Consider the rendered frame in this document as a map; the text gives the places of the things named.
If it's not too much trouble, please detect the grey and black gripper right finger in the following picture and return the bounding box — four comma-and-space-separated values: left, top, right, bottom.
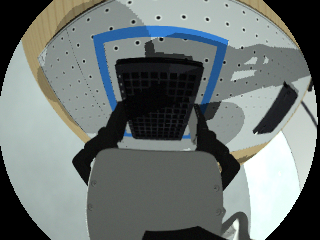
188, 103, 240, 191

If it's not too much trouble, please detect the blue tape outline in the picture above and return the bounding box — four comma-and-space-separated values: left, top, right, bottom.
93, 26, 228, 114

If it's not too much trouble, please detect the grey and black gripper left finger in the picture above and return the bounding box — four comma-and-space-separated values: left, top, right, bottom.
72, 101, 128, 186

